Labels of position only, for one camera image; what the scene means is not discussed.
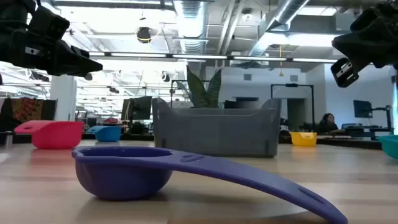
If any yellow measuring cup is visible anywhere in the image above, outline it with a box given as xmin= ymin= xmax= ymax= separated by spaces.
xmin=289 ymin=131 xmax=318 ymax=147

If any black ceiling cable reel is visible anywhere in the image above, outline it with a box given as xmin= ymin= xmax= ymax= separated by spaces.
xmin=136 ymin=26 xmax=153 ymax=44

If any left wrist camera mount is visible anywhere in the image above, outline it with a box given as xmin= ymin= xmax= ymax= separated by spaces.
xmin=28 ymin=5 xmax=71 ymax=41

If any grey plastic basket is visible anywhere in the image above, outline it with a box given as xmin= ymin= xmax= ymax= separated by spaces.
xmin=152 ymin=97 xmax=282 ymax=158

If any light blue measuring cup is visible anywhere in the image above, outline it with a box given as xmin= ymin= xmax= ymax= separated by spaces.
xmin=377 ymin=134 xmax=398 ymax=160

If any black aluminium table frame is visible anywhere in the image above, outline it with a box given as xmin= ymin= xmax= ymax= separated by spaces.
xmin=0 ymin=130 xmax=384 ymax=151

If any dark blue measuring cup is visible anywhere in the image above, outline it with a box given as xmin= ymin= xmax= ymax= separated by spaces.
xmin=71 ymin=145 xmax=348 ymax=224

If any bright blue measuring cup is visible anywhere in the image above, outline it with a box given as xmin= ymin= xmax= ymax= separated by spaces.
xmin=86 ymin=125 xmax=123 ymax=143

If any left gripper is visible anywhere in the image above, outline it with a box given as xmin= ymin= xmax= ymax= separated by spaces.
xmin=0 ymin=27 xmax=104 ymax=82

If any silver spiral ceiling duct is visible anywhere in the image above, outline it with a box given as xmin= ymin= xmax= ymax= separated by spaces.
xmin=172 ymin=0 xmax=209 ymax=55

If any dark monitor on arm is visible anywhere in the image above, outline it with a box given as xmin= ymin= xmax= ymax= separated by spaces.
xmin=353 ymin=100 xmax=393 ymax=131

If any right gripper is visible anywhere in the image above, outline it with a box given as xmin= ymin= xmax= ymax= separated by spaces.
xmin=330 ymin=27 xmax=398 ymax=88

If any black computer monitor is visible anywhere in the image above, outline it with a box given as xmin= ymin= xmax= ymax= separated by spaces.
xmin=121 ymin=95 xmax=153 ymax=121

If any person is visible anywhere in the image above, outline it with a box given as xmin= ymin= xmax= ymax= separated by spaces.
xmin=316 ymin=113 xmax=340 ymax=135

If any black metal stand frame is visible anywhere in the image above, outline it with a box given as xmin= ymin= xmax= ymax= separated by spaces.
xmin=270 ymin=83 xmax=315 ymax=131

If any red measuring cup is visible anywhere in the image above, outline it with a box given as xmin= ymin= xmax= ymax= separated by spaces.
xmin=14 ymin=120 xmax=85 ymax=150

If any green snake plant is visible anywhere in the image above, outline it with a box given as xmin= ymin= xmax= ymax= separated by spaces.
xmin=183 ymin=64 xmax=223 ymax=110

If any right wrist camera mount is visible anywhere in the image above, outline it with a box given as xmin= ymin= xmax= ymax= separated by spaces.
xmin=350 ymin=8 xmax=379 ymax=32

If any blue office desk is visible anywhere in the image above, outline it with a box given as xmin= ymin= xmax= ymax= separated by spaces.
xmin=340 ymin=123 xmax=394 ymax=139

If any ceiling light strip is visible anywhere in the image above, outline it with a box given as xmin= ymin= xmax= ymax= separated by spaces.
xmin=88 ymin=51 xmax=339 ymax=63

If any colourful patterned cloth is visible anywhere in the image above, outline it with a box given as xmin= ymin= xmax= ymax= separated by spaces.
xmin=0 ymin=97 xmax=45 ymax=131

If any silver slanted ceiling duct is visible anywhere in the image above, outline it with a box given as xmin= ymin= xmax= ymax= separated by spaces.
xmin=248 ymin=0 xmax=312 ymax=58

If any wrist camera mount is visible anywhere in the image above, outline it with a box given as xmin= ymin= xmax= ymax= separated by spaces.
xmin=28 ymin=5 xmax=71 ymax=41
xmin=350 ymin=8 xmax=379 ymax=32

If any black panel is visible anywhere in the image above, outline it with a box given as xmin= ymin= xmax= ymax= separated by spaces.
xmin=42 ymin=98 xmax=58 ymax=123

